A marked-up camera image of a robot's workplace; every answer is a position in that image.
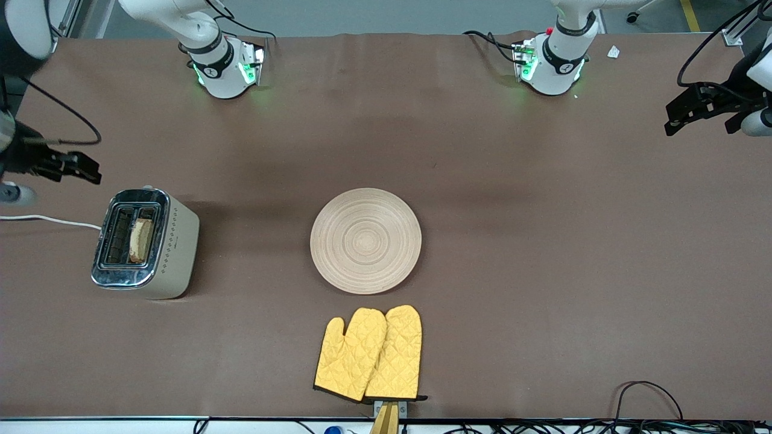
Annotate round wooden plate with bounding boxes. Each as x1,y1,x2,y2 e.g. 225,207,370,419
310,187,423,295

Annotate brown table cover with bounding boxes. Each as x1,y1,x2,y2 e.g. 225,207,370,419
0,30,772,421

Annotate black right arm base cable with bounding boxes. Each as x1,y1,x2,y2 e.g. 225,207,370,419
205,0,277,43

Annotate black arm base cable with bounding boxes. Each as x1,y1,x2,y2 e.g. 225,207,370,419
205,0,277,43
463,30,520,64

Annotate cream and chrome toaster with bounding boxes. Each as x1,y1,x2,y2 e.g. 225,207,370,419
90,185,200,300

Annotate aluminium frame profile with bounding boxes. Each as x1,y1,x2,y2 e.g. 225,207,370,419
48,0,82,55
721,0,764,46

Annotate looped black cable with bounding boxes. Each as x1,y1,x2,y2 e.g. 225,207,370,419
613,381,685,423

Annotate wooden clamp with metal bracket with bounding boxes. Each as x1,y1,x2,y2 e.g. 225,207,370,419
369,399,408,434

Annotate tangled black cables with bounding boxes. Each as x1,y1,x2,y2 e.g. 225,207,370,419
446,420,772,434

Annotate black left arm base cable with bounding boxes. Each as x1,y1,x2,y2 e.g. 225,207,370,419
463,30,520,64

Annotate yellow quilted oven mitt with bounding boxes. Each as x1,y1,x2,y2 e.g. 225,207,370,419
365,304,428,402
314,307,388,402

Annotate white toaster power cord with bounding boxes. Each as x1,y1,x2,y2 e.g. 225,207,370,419
0,215,103,231

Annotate brown bread slice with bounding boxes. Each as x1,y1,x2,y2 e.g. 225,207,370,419
129,218,154,265

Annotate black caster wheel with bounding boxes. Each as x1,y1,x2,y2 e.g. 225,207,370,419
626,0,659,25

